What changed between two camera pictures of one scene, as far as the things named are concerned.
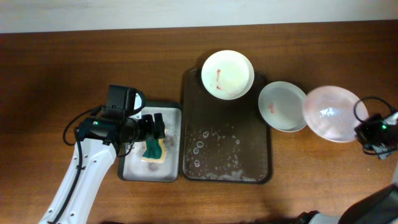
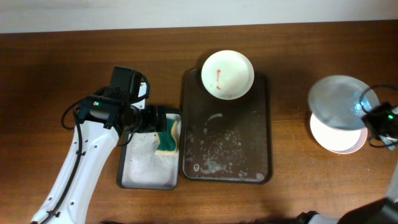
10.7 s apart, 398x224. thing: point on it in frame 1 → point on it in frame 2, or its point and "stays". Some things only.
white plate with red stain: (227, 74) stays
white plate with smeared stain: (329, 111) → (337, 140)
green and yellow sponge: (155, 150) → (168, 142)
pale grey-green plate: (281, 105) → (341, 101)
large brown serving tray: (223, 141) stays
